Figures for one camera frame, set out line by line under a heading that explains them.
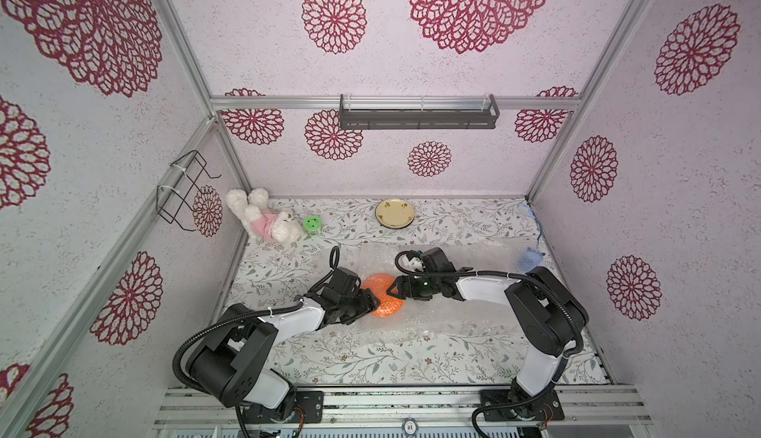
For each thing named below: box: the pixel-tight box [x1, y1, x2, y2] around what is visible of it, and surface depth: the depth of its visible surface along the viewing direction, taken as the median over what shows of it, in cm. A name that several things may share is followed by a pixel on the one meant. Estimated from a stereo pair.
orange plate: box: [361, 272, 406, 318], surface depth 92 cm
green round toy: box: [303, 215, 323, 231], surface depth 109 cm
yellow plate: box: [374, 198, 416, 229], surface depth 117 cm
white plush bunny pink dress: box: [225, 188, 294, 244], surface depth 102 cm
